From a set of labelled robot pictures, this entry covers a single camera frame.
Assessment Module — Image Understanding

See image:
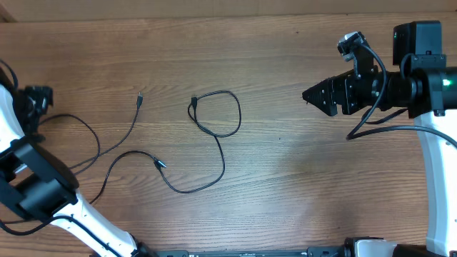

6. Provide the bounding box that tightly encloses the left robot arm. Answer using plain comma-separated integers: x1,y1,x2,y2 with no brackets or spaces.
1,75,150,256

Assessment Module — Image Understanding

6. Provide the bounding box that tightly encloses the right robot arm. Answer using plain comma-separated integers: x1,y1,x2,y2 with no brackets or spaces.
302,21,456,256

